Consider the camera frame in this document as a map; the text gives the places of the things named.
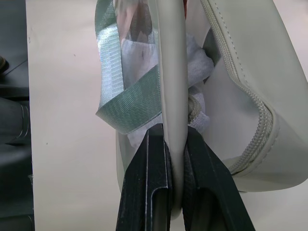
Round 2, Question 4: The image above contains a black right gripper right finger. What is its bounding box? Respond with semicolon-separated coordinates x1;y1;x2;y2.
180;126;250;231

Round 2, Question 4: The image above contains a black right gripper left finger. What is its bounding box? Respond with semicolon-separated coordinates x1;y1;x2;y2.
117;124;180;231

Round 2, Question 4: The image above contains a pale green zip pouch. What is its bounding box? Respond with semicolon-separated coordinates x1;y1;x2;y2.
96;0;308;213

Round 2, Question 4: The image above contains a dark grey padded seat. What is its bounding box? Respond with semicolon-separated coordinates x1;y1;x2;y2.
0;84;32;147

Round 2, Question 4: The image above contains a dark brown mesh item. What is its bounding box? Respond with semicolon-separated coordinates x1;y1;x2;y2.
128;4;155;44

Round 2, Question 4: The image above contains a green woven webbing strap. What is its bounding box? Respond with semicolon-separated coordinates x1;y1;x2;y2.
95;0;166;134

